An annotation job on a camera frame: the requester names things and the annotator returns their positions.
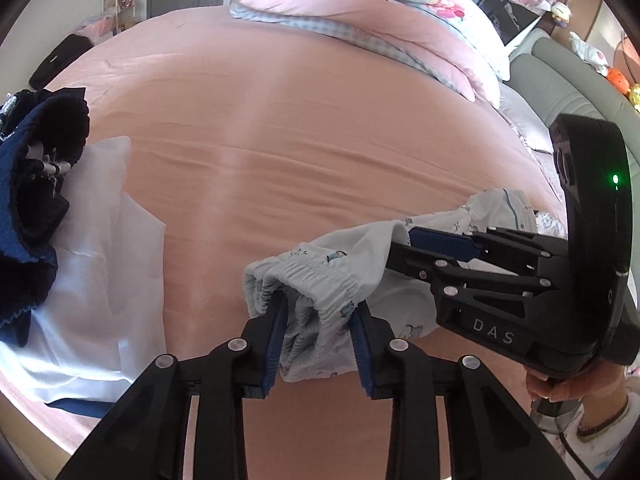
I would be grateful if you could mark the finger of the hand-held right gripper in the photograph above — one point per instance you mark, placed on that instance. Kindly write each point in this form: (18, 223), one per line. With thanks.
(430, 267)
(440, 242)

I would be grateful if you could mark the pink cloth heap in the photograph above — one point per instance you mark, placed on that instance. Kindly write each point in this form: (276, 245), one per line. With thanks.
(105, 25)

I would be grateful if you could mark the person's right hand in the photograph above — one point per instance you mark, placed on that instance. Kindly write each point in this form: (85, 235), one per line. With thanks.
(600, 390)

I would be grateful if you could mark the white satin-trim pillow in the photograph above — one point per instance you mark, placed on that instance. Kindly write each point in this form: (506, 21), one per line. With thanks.
(525, 115)

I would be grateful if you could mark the black bag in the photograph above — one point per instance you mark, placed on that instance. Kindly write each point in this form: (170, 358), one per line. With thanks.
(60, 60)

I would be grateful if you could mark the pink checkered quilt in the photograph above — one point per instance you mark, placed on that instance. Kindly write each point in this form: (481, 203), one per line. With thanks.
(400, 25)

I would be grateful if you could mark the orange plush toy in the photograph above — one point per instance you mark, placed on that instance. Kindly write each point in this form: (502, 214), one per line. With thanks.
(617, 79)

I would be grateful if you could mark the pink bed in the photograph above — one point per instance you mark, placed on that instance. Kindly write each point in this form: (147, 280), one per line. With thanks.
(300, 135)

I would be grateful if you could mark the grey padded headboard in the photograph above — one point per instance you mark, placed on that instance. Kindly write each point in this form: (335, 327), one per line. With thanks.
(565, 75)

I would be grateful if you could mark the navy knitted sweater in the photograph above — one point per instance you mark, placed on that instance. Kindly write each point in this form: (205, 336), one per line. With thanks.
(30, 200)

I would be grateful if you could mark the purple yellow plush toy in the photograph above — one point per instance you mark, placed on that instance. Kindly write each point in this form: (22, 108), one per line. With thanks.
(561, 14)

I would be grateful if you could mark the person's right forearm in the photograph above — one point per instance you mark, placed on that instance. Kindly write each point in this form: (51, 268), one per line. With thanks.
(610, 440)

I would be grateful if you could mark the light blue printed pajama top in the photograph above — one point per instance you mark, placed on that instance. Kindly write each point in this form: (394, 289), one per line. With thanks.
(547, 222)

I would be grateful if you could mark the dark glass cabinet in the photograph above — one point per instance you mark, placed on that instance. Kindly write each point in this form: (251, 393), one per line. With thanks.
(500, 15)

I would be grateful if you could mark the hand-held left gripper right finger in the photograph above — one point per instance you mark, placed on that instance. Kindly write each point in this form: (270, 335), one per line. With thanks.
(361, 355)

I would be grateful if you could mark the white plush toy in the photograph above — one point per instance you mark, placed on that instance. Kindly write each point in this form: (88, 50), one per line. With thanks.
(590, 52)

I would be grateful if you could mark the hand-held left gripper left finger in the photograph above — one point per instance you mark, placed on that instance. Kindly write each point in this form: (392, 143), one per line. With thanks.
(274, 345)

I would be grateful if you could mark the light blue printed pajama pants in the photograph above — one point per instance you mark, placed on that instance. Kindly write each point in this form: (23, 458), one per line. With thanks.
(320, 300)

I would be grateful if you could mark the white shirt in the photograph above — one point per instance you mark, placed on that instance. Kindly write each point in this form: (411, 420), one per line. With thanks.
(100, 310)

